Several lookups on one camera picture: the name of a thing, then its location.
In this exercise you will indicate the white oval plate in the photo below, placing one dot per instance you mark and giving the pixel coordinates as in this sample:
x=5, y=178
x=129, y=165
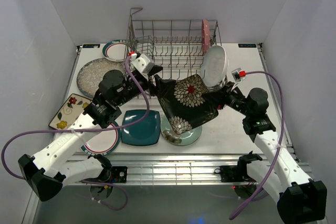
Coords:
x=214, y=67

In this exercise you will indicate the xdof label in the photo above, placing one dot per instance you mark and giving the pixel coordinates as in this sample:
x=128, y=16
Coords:
x=247, y=45
x=91, y=45

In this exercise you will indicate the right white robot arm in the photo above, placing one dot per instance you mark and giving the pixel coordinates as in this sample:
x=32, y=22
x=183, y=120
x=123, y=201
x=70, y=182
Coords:
x=299, y=198

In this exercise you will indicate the left XDOF label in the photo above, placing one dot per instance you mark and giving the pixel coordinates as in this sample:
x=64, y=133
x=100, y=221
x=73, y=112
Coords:
x=91, y=45

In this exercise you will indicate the small teal red rimmed plate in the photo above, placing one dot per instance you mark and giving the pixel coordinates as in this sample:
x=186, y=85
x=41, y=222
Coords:
x=117, y=50

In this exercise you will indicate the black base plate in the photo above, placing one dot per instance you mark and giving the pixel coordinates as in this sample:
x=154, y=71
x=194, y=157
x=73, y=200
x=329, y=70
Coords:
x=231, y=173
x=117, y=174

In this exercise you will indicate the grey wire dish rack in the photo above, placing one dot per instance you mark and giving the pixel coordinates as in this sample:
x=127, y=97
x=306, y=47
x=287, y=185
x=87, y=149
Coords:
x=174, y=44

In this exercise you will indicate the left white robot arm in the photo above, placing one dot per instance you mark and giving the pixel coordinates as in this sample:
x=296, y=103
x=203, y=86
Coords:
x=48, y=171

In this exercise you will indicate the large teal red rimmed plate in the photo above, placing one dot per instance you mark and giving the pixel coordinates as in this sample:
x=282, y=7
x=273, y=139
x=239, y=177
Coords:
x=104, y=143

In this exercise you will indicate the right XDOF label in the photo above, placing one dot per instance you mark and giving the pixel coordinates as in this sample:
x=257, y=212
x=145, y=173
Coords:
x=247, y=45

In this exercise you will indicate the cream floral square plate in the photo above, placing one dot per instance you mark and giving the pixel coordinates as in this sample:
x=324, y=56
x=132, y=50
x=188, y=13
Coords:
x=69, y=112

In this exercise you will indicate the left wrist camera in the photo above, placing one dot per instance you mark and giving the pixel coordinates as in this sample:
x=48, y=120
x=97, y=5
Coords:
x=141, y=62

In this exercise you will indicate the black floral square plate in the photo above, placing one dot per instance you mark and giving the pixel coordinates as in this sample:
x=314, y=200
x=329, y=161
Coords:
x=184, y=99

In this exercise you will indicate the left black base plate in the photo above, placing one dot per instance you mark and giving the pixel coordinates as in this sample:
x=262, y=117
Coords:
x=117, y=174

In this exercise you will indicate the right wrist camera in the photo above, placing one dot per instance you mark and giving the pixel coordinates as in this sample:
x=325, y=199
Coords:
x=239, y=76

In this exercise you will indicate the pink polka dot plate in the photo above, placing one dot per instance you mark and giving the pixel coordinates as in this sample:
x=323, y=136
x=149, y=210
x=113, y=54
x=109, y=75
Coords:
x=205, y=36

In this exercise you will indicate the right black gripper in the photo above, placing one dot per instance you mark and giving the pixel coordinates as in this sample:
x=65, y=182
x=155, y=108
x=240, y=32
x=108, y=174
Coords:
x=219, y=99

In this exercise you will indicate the aluminium frame rail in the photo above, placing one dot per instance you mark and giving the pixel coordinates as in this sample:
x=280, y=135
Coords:
x=144, y=169

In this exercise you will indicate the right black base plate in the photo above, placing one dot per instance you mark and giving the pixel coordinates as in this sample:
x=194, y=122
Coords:
x=231, y=173

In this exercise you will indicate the light green floral plate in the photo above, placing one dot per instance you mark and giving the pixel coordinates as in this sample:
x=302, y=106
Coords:
x=178, y=131

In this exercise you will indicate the grey speckled round plate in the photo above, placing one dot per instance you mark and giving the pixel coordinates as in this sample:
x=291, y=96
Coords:
x=91, y=74

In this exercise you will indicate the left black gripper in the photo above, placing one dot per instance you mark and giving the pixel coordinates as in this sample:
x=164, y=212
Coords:
x=163, y=85

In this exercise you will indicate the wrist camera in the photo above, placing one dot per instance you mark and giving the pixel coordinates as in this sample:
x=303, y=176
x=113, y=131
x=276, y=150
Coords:
x=239, y=76
x=141, y=62

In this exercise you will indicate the teal square plate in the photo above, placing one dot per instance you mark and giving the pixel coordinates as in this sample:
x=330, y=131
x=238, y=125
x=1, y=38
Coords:
x=144, y=133

